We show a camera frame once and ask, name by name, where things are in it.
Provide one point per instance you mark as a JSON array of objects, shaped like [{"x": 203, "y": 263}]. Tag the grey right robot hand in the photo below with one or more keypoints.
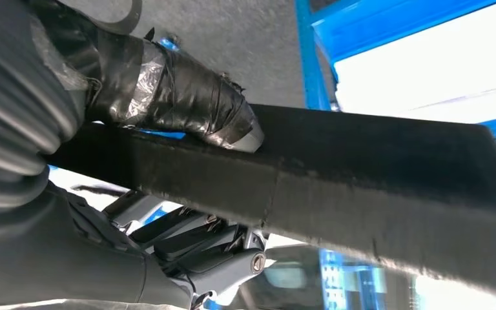
[{"x": 59, "y": 265}]

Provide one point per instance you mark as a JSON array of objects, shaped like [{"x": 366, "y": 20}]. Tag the blue shelf frame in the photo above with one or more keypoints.
[{"x": 359, "y": 30}]

